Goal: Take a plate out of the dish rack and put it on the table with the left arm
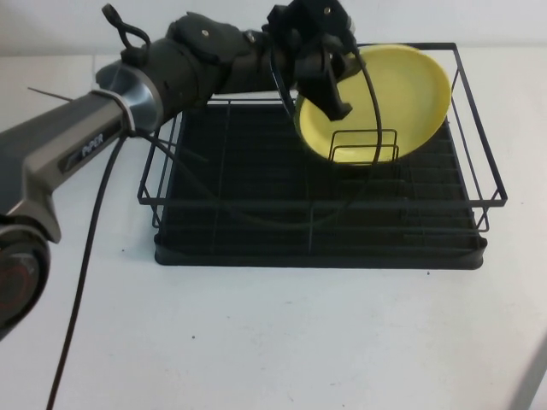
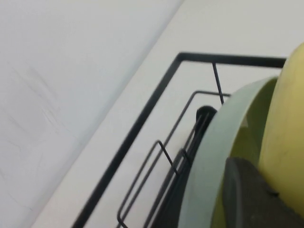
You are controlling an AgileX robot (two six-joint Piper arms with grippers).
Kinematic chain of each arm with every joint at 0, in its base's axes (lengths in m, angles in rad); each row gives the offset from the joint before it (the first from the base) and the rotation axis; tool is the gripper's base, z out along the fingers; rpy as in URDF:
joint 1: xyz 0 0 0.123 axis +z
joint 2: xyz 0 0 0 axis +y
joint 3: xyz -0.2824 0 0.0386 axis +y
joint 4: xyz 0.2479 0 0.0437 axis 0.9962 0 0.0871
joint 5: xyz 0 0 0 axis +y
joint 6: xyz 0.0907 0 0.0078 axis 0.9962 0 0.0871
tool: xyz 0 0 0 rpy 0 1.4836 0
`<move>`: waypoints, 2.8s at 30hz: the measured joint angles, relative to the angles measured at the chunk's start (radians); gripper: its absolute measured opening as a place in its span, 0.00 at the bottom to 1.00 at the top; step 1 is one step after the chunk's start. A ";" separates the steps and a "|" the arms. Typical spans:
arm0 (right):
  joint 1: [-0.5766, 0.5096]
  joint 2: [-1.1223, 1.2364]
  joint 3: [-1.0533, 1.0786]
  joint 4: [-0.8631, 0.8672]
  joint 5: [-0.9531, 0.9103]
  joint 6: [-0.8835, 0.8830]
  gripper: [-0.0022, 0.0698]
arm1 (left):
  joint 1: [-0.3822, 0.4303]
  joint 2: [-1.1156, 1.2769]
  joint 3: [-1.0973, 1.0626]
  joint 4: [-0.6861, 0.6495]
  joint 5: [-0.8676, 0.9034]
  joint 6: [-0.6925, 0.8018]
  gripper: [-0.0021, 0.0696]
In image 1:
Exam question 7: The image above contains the black wire dish rack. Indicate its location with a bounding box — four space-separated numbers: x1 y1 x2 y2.
136 41 510 234

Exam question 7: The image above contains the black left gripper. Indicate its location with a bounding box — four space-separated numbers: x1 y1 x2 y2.
262 1 356 122

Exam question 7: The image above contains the short black looped arm cable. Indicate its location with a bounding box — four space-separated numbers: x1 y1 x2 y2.
102 3 151 65

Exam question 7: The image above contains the long black camera cable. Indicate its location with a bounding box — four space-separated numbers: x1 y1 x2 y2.
44 25 384 410

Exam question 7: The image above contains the black plastic drip tray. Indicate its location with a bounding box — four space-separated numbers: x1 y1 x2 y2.
154 95 489 272

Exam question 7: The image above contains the yellow round plate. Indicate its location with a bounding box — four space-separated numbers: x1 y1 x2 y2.
297 44 452 166

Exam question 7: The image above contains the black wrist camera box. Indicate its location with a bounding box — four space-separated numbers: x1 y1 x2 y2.
291 0 354 32

